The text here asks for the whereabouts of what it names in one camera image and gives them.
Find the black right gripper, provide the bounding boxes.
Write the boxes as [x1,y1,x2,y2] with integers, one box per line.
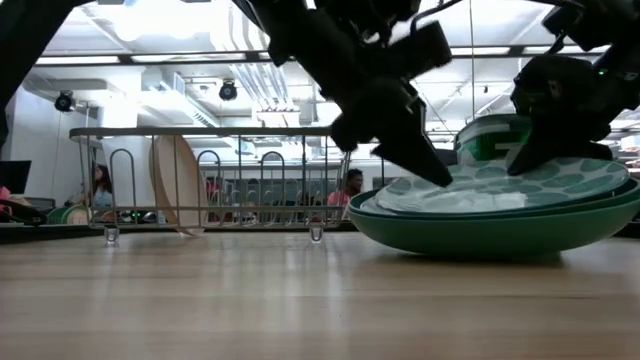
[507,53,640,177]

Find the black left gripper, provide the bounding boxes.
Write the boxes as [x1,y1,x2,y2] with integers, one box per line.
[299,14,454,189]

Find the floral glass plate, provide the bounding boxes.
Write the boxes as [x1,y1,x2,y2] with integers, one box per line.
[373,188,529,214]

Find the teal plate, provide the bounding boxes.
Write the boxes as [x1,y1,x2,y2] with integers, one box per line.
[348,192,640,260]

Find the plain white plate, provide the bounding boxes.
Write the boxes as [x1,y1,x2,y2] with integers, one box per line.
[148,133,209,238]

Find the green Cascade detergent tub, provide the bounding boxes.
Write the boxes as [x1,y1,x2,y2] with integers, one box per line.
[453,113,534,169]

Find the black ceiling spotlight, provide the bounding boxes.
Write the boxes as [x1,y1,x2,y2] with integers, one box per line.
[53,89,77,114]
[217,78,240,103]

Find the black monitor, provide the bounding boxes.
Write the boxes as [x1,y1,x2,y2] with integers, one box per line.
[0,159,33,196]

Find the thin hanging cord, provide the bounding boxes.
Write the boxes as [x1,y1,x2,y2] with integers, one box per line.
[468,0,476,121]

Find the wire dish rack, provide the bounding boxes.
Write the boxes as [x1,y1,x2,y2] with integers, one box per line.
[68,126,352,246]

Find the black aluminium table frame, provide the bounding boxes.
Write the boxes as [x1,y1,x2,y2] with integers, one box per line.
[0,219,640,246]

